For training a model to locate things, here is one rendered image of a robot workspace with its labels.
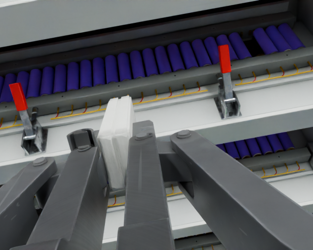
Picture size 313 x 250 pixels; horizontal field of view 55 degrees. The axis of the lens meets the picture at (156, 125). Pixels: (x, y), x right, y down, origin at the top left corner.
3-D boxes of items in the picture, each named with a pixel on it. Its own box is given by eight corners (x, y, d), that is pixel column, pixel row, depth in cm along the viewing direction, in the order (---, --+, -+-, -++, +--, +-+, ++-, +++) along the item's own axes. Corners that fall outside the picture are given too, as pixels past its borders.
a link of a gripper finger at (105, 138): (125, 190, 15) (110, 193, 15) (128, 137, 21) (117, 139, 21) (112, 133, 14) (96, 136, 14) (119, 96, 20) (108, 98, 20)
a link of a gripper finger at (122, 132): (112, 133, 14) (128, 130, 14) (119, 96, 20) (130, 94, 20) (125, 190, 15) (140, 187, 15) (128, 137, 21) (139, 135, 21)
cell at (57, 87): (68, 71, 50) (67, 99, 46) (57, 73, 50) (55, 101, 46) (64, 63, 49) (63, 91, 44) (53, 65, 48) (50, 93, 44)
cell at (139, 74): (141, 58, 50) (146, 84, 46) (130, 60, 50) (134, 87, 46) (139, 49, 49) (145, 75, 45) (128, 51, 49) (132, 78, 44)
